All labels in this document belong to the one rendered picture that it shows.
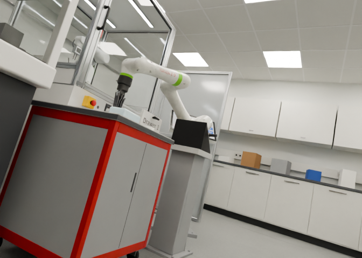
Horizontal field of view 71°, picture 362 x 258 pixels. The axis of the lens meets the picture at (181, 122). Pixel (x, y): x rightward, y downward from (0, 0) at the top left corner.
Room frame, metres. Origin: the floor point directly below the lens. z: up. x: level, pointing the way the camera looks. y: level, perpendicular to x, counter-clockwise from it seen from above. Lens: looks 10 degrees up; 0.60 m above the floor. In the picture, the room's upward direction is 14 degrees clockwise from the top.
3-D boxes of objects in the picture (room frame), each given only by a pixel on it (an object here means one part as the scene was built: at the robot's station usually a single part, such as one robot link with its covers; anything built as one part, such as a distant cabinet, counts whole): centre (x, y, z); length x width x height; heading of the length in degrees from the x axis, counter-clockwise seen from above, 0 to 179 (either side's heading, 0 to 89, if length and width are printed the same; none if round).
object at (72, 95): (2.23, 0.93, 0.87); 1.02 x 0.95 x 0.14; 155
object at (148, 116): (1.86, 0.22, 0.87); 0.29 x 0.02 x 0.11; 155
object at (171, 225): (1.99, -0.12, 0.38); 0.30 x 0.30 x 0.76; 60
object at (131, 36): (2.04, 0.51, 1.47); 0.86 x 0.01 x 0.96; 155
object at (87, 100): (1.69, 0.63, 0.88); 0.07 x 0.05 x 0.07; 155
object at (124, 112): (1.25, 0.28, 0.78); 0.15 x 0.10 x 0.04; 158
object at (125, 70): (1.67, 0.43, 1.17); 0.13 x 0.11 x 0.14; 50
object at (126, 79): (1.68, 0.44, 1.07); 0.12 x 0.09 x 0.06; 80
